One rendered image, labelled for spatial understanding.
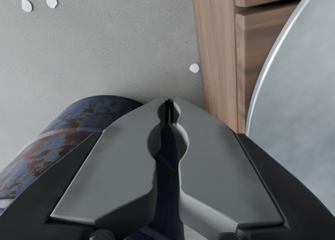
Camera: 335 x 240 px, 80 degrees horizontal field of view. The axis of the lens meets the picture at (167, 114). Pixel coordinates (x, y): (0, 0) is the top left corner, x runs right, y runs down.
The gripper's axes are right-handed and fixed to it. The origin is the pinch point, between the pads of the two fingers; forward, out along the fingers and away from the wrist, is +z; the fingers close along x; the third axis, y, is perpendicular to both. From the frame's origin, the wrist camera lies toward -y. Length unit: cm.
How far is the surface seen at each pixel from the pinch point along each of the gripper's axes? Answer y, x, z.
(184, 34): 2.6, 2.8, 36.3
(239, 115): 2.6, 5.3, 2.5
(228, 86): 1.6, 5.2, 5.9
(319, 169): 6.7, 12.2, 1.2
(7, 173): 18.3, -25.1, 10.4
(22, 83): 14, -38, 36
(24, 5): -3.1, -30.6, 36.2
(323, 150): 4.8, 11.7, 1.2
